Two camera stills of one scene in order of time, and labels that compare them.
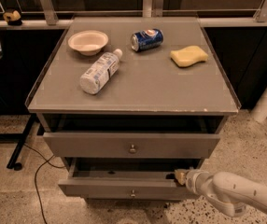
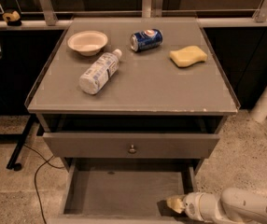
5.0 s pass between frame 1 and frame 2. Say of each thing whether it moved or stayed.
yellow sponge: stayed
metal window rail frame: stayed
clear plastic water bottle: stayed
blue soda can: stayed
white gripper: moved
